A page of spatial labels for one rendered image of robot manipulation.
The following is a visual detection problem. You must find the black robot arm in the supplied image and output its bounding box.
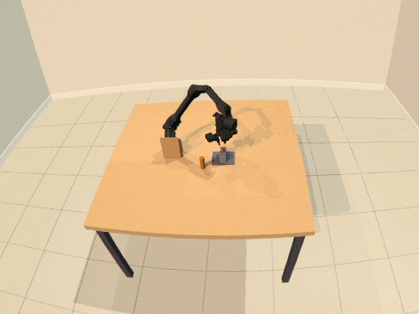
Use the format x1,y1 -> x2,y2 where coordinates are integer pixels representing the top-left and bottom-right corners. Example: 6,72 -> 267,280
163,84 -> 238,142

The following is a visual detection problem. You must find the orange cylinder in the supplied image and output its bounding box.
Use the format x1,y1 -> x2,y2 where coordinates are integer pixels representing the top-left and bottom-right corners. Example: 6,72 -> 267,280
199,157 -> 205,169

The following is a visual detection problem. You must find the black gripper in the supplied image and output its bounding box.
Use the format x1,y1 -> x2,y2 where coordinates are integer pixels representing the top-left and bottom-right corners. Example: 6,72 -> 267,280
205,124 -> 238,146

